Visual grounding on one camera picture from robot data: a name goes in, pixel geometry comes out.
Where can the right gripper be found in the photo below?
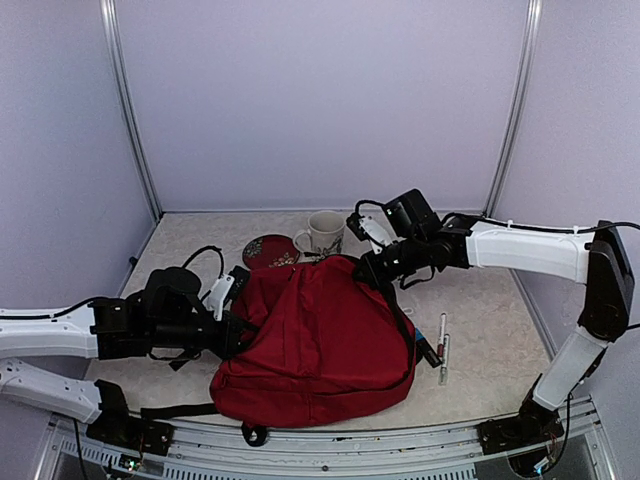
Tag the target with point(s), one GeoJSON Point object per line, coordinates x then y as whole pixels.
{"type": "Point", "coordinates": [376, 278]}

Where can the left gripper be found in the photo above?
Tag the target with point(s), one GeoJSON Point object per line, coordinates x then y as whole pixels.
{"type": "Point", "coordinates": [230, 344]}

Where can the blue black highlighter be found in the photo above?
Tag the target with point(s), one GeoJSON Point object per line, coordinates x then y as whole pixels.
{"type": "Point", "coordinates": [424, 351]}

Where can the red backpack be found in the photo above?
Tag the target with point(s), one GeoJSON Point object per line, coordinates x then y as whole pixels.
{"type": "Point", "coordinates": [327, 349]}

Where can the white marker black cap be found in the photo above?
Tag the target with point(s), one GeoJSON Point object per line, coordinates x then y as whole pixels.
{"type": "Point", "coordinates": [442, 328]}

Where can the slim white pen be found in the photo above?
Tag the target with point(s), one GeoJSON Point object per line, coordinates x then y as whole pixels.
{"type": "Point", "coordinates": [443, 374]}

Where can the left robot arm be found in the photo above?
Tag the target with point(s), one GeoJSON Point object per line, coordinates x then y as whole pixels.
{"type": "Point", "coordinates": [169, 312]}

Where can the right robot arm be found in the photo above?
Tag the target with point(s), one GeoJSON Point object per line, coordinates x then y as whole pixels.
{"type": "Point", "coordinates": [577, 281]}

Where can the white floral mug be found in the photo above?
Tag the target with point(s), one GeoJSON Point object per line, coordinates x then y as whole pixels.
{"type": "Point", "coordinates": [323, 235]}

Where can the red floral saucer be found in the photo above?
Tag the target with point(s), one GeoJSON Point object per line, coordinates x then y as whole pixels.
{"type": "Point", "coordinates": [269, 251]}

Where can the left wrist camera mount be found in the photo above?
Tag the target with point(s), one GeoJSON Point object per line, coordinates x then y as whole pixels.
{"type": "Point", "coordinates": [224, 290]}

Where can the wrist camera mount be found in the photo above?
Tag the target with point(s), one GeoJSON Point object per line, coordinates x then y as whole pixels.
{"type": "Point", "coordinates": [224, 290]}
{"type": "Point", "coordinates": [365, 228]}

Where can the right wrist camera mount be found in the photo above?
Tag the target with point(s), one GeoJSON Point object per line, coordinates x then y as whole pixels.
{"type": "Point", "coordinates": [365, 228]}

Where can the front aluminium rail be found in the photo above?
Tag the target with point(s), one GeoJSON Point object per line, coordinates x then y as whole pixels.
{"type": "Point", "coordinates": [207, 451]}

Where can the right aluminium frame post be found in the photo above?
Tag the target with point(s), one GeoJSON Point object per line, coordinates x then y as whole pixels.
{"type": "Point", "coordinates": [517, 105]}

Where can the aluminium frame post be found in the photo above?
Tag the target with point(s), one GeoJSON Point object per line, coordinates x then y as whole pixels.
{"type": "Point", "coordinates": [108, 10]}
{"type": "Point", "coordinates": [517, 105]}

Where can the left aluminium frame post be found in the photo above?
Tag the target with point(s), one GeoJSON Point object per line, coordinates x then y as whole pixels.
{"type": "Point", "coordinates": [108, 10]}

